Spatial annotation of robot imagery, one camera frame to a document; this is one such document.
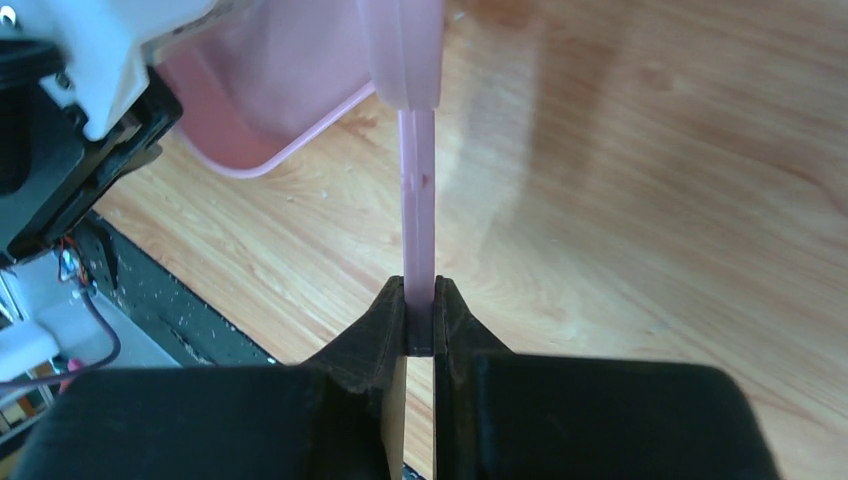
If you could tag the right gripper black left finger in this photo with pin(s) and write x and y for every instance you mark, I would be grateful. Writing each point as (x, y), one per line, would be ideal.
(337, 415)

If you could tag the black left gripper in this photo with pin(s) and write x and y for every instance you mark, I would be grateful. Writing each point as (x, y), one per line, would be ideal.
(81, 106)

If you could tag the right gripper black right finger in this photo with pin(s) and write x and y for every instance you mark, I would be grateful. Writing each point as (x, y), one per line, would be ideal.
(504, 415)

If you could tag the pink dustpan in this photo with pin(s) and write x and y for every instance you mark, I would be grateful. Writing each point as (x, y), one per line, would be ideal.
(266, 81)

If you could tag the pink hand brush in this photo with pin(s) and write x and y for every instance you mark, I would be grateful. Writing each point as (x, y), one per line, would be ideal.
(404, 43)

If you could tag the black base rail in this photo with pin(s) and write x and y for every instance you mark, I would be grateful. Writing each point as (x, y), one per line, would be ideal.
(182, 323)

